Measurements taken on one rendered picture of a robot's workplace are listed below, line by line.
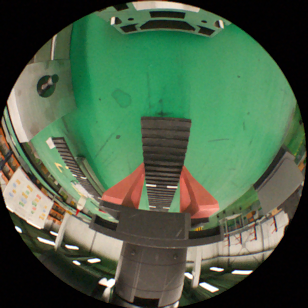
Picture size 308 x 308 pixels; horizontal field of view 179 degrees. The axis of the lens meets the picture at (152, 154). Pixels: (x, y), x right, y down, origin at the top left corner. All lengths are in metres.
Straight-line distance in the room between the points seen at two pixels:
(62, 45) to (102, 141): 0.19
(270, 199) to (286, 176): 0.10
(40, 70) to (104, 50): 0.09
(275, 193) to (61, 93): 0.58
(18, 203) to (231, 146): 3.25
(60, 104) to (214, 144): 0.23
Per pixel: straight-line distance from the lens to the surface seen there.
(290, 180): 0.42
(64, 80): 0.18
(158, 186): 0.16
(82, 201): 0.56
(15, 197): 3.07
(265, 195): 0.47
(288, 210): 0.47
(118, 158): 0.18
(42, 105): 0.15
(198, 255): 6.46
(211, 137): 0.15
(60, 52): 0.19
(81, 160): 0.24
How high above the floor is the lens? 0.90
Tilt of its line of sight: 49 degrees down
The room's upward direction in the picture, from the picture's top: 168 degrees counter-clockwise
